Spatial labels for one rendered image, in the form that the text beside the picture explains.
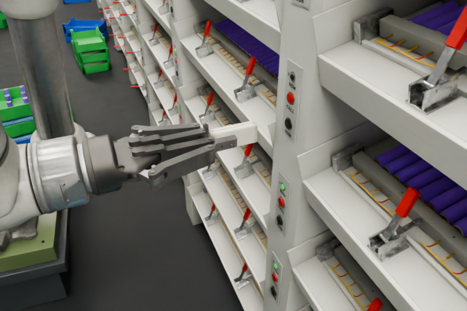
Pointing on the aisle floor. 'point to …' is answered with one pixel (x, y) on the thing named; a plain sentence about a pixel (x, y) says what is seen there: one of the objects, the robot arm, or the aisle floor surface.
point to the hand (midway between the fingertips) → (233, 136)
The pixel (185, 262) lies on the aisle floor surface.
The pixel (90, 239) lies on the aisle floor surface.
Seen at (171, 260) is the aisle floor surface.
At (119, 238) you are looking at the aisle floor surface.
